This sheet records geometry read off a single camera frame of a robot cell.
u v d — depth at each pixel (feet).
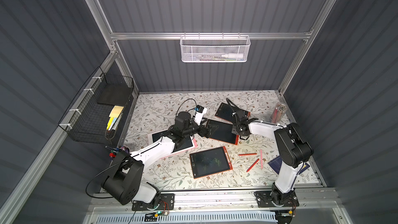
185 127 2.17
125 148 2.62
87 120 2.27
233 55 2.97
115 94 2.65
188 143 3.05
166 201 2.39
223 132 3.25
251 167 2.77
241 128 2.40
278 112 2.85
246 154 2.93
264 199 2.41
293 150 1.63
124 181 1.41
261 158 2.87
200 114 2.36
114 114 2.39
